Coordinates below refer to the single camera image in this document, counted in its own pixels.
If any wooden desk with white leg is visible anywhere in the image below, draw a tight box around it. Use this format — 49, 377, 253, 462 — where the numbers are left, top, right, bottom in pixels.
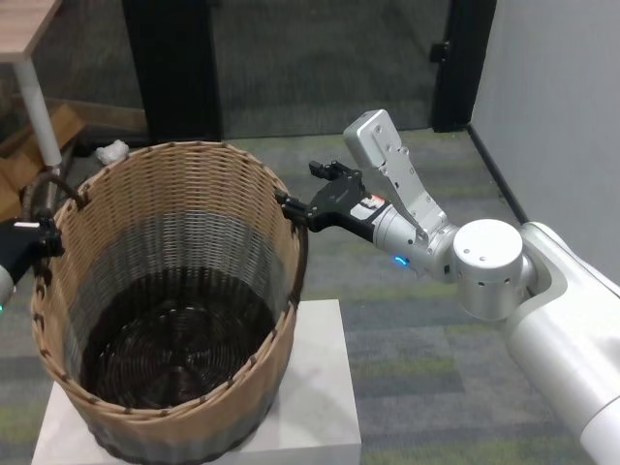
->
0, 0, 63, 169

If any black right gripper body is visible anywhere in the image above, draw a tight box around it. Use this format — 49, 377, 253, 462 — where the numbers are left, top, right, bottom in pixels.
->
304, 170, 389, 242

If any wide black pillar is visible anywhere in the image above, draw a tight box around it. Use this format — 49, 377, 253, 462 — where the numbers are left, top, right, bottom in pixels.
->
120, 0, 224, 144

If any white square pedestal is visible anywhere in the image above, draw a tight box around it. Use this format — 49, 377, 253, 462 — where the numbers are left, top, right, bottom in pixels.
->
31, 298, 362, 465

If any beige grey wicker clothes basket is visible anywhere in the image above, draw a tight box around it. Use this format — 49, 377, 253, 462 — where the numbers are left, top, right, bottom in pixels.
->
18, 139, 311, 461

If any dark glass door panel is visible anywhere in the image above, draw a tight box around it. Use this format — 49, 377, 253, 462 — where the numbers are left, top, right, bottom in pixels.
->
212, 0, 451, 140

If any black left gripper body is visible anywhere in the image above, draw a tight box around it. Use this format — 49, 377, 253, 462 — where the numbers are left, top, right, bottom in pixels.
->
0, 220, 44, 288

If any brown cardboard box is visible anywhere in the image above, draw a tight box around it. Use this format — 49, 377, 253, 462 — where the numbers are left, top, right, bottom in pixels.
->
0, 104, 88, 222

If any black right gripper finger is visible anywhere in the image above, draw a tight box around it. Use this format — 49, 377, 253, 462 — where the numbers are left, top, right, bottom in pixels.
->
308, 159, 363, 183
273, 191, 314, 227

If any black wall baseboard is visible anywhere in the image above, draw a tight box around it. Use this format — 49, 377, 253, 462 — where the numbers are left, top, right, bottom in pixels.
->
465, 123, 532, 227

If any white crumpled bag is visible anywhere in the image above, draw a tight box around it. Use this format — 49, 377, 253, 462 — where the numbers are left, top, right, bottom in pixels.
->
94, 139, 130, 164

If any narrow black door frame post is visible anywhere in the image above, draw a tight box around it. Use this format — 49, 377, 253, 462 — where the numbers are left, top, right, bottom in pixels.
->
429, 0, 498, 135

